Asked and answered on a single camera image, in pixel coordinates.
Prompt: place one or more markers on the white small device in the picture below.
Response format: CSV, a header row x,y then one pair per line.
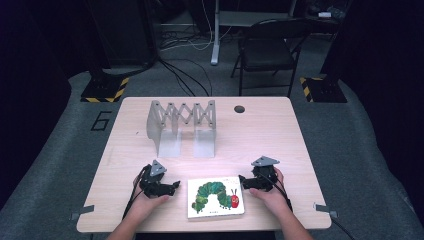
x,y
324,14

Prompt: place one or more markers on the black stand base striped edge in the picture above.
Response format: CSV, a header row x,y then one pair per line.
x,y
321,89
105,89

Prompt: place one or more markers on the white caterpillar picture book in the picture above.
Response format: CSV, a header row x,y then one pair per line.
x,y
215,197

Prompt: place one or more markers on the black curtain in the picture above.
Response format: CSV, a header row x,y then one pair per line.
x,y
30,83
383,83

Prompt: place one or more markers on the white desk leg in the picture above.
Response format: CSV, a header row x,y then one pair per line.
x,y
216,40

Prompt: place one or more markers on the grey metal expandable book rack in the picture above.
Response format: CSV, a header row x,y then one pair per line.
x,y
181,128

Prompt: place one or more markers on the person's right hand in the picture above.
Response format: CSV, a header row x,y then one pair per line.
x,y
271,198

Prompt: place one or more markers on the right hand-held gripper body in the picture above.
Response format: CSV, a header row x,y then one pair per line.
x,y
265,178

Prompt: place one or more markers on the black cabinet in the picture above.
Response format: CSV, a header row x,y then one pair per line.
x,y
125,31

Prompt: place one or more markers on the person's left hand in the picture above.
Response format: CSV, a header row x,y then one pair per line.
x,y
146,203

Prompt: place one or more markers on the grey table edge bracket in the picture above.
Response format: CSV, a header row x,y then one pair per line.
x,y
82,210
325,209

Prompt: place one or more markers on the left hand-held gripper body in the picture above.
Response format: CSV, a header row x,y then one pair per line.
x,y
153,186

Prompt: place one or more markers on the black folding chair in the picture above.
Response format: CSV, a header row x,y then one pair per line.
x,y
266,50

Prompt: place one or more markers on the grey desk top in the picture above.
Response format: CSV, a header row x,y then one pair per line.
x,y
253,18

